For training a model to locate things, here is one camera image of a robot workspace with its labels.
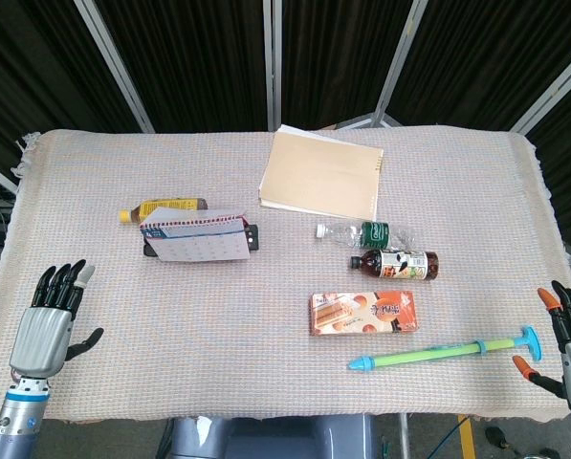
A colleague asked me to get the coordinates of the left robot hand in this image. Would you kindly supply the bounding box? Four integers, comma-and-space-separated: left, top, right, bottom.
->
9, 258, 105, 382

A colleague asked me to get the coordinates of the spiral desk calendar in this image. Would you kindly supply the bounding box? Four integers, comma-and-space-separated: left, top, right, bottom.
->
139, 206, 249, 264

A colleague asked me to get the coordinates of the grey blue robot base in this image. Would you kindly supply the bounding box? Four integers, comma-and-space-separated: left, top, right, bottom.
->
158, 414, 386, 459

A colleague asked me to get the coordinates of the green blue squirt toy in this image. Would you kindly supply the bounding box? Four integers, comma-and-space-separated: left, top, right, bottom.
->
346, 325, 543, 373

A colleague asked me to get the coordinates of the beige woven tablecloth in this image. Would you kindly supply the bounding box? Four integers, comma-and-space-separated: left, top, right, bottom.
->
0, 124, 571, 425

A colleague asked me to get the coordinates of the yellow tea bottle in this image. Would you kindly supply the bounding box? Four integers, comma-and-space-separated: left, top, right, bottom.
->
119, 197, 209, 225

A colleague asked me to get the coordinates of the metal table leg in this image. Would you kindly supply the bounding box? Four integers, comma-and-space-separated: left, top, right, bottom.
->
396, 414, 409, 459

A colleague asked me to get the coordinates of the dark tea bottle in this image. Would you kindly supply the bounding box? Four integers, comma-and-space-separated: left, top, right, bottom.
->
350, 248, 442, 282

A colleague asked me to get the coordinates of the orange egg roll box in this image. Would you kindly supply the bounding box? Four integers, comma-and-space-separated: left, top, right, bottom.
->
308, 290, 419, 337

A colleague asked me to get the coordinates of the clear bottle green label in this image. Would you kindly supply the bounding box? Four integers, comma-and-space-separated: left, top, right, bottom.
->
316, 220, 418, 251

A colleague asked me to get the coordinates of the tan paper folder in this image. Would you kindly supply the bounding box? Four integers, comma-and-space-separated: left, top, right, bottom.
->
258, 123, 385, 220

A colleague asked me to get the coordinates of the blue cable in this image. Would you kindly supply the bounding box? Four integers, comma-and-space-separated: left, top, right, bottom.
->
436, 418, 464, 459

